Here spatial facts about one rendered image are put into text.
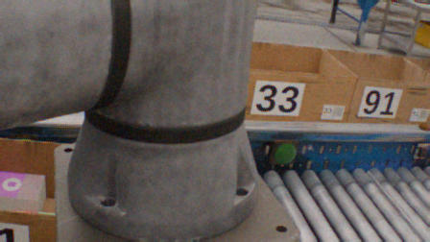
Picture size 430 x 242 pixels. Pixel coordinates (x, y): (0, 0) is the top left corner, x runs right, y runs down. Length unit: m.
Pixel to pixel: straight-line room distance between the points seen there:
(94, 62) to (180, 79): 0.08
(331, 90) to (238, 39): 1.20
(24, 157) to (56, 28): 0.98
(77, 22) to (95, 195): 0.18
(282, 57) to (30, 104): 1.53
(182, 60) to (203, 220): 0.14
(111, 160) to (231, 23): 0.15
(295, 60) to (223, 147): 1.42
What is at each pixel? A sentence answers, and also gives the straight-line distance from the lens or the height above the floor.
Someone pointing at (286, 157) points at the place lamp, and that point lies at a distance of 1.54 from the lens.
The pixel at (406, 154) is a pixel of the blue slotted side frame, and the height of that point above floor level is 0.78.
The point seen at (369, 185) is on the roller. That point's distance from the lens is 1.63.
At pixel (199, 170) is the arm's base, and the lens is 0.41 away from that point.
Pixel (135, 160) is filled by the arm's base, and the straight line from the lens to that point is 0.40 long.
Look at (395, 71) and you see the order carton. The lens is 2.06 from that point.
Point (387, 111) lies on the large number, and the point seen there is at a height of 0.93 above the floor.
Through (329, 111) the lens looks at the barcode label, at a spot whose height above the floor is 0.93.
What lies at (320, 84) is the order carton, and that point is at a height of 1.02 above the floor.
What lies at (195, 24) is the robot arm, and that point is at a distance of 0.36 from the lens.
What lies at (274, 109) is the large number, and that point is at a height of 0.93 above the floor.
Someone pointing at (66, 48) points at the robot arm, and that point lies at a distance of 0.31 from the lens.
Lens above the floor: 1.52
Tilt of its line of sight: 25 degrees down
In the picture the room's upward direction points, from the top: 8 degrees clockwise
